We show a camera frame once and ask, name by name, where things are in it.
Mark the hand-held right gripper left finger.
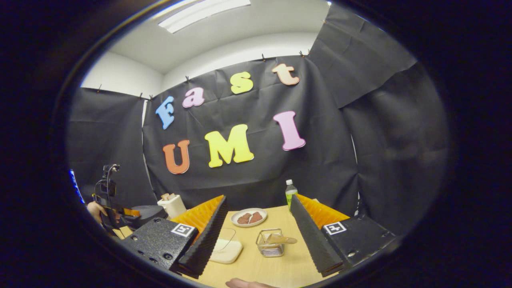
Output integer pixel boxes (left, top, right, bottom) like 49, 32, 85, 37
119, 195, 228, 279

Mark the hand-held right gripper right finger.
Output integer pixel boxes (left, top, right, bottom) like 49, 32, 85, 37
290, 194, 396, 278

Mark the black silver rice cooker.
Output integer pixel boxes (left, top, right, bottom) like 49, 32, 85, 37
130, 205, 168, 229

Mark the clear container of rice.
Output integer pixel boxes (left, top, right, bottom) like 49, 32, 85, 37
209, 227, 244, 264

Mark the wooden spoon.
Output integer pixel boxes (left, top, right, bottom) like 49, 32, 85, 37
264, 233, 298, 245

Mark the cream toaster with bread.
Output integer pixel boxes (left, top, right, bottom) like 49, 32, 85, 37
157, 193, 187, 219

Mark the green label drink bottle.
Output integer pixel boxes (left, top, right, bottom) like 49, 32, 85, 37
285, 180, 298, 212

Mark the white round plate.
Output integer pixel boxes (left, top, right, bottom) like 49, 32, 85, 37
231, 208, 268, 228

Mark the black backdrop cloth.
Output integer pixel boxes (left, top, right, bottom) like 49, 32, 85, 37
66, 4, 450, 236

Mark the long ceiling light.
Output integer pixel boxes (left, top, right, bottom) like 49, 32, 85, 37
158, 0, 252, 34

